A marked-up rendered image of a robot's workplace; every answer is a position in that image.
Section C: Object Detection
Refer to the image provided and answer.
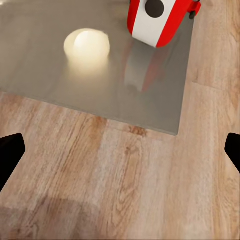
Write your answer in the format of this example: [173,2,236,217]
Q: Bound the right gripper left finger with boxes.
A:
[0,133,26,192]

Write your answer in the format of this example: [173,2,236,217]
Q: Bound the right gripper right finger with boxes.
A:
[224,133,240,172]

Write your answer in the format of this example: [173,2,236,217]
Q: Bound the radio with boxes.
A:
[127,0,201,48]

